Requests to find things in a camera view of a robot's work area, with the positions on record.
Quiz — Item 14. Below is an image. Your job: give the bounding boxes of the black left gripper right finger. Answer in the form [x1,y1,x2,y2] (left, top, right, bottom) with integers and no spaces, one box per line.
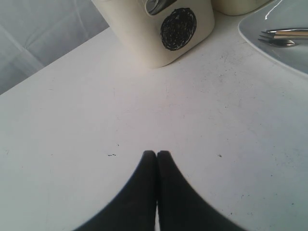
[157,151,243,231]

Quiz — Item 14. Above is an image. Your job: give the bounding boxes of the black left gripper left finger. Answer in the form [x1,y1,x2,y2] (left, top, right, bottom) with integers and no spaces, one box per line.
[76,151,158,231]

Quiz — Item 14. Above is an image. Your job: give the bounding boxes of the stainless steel bowl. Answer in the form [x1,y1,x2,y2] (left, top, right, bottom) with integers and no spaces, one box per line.
[145,0,177,15]

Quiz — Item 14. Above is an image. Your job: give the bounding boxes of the cream bin with circle mark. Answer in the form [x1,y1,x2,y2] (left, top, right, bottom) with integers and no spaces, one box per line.
[93,0,215,67]

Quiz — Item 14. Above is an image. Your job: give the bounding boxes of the stainless steel fork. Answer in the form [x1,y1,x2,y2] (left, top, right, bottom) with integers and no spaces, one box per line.
[258,31,308,48]

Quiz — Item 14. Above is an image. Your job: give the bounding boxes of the stainless steel spoon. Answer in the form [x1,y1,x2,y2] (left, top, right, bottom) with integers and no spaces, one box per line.
[265,28,308,33]

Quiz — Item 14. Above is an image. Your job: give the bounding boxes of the cream bin with triangle mark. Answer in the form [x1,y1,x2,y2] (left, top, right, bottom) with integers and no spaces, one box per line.
[211,0,269,16]

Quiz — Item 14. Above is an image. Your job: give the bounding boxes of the white square plate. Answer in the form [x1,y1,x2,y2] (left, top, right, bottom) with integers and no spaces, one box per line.
[238,0,308,75]

